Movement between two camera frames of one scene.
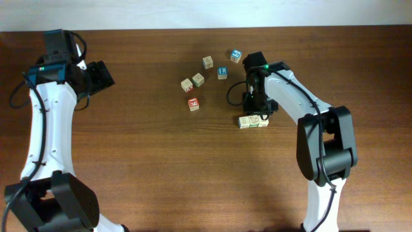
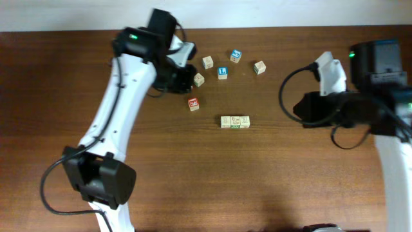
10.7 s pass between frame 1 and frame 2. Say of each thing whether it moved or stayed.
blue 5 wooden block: stayed
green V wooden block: moved
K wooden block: moved
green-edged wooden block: stayed
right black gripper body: moved
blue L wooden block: stayed
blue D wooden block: stayed
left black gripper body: moved
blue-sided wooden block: moved
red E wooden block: stayed
